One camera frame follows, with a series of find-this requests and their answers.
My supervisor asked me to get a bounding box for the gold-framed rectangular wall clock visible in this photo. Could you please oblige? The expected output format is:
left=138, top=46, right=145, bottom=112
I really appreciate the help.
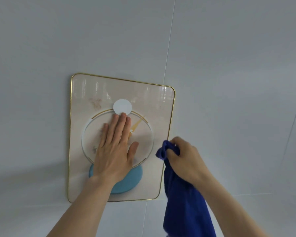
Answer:
left=67, top=73, right=176, bottom=203

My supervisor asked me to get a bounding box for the blue microfibre cloth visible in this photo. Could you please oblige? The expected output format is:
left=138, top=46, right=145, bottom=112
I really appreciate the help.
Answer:
left=155, top=140, right=217, bottom=237

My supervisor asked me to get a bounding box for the person's left hand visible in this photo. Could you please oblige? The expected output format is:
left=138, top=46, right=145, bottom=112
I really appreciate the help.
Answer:
left=93, top=112, right=139, bottom=188

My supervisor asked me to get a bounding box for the person's right forearm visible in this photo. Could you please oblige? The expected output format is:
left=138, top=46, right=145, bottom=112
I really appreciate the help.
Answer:
left=192, top=176, right=273, bottom=237

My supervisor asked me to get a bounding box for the person's right hand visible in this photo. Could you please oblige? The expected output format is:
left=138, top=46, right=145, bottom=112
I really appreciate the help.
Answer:
left=166, top=136, right=209, bottom=187

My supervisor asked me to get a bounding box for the person's left forearm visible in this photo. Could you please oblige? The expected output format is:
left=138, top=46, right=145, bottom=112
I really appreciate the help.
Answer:
left=46, top=176, right=117, bottom=237

